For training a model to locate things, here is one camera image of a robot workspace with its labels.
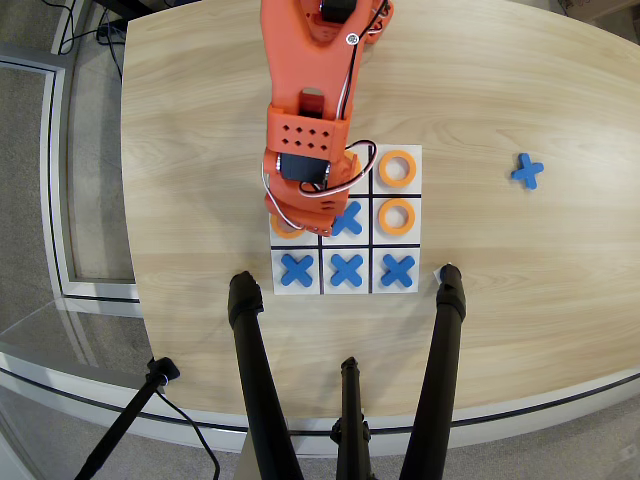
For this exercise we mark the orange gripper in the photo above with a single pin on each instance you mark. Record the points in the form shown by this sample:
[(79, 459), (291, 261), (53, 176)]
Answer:
[(311, 221)]

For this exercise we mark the short black tripod leg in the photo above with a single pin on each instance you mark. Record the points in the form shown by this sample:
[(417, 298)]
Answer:
[(352, 415)]

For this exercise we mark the thin black stand pole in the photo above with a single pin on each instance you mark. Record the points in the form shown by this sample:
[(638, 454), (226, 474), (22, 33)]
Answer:
[(125, 420)]

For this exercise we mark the white tic-tac-toe board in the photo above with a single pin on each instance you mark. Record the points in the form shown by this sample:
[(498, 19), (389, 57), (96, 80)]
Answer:
[(400, 192)]

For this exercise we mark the grey metal floor frame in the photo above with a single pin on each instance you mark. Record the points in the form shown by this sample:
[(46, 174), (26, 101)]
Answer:
[(52, 175)]

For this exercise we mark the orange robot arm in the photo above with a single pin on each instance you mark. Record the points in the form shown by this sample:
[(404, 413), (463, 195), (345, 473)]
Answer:
[(305, 60)]

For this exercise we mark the blue foam cross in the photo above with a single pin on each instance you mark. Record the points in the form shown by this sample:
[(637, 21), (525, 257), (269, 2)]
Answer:
[(352, 222), (526, 171), (398, 270), (297, 270), (346, 270)]

